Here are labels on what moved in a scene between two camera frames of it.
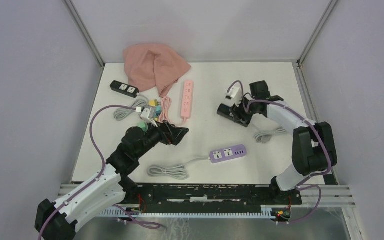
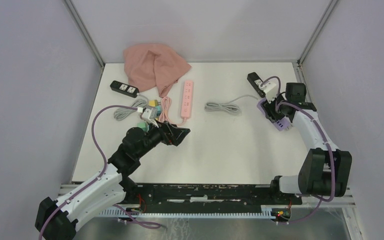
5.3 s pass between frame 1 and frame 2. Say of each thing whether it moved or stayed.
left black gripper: stayed
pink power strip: stayed
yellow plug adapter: stayed
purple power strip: moved
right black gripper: moved
